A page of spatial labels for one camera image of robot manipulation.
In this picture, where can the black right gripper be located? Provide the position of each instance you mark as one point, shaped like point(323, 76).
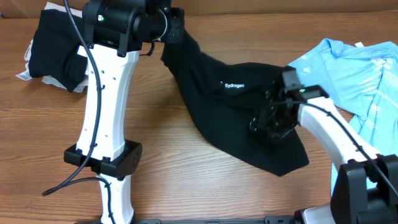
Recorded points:
point(261, 121)

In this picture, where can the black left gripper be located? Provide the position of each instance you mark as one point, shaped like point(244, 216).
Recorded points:
point(176, 25)

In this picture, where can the black Sydrogen t-shirt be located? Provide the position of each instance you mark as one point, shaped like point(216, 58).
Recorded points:
point(223, 99)

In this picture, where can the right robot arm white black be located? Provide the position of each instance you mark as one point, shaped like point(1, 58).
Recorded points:
point(366, 187)

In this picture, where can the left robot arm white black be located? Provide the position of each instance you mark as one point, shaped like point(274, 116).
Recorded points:
point(114, 32)

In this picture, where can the folded beige garment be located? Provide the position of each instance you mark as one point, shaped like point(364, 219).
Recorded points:
point(76, 13)

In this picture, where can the light blue t-shirt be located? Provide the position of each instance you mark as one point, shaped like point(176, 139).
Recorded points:
point(359, 79)

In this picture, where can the folded black garment on pile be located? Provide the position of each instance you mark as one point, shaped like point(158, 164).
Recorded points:
point(55, 47)

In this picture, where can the folded grey-white bottom garment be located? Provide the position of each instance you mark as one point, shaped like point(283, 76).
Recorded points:
point(48, 79)

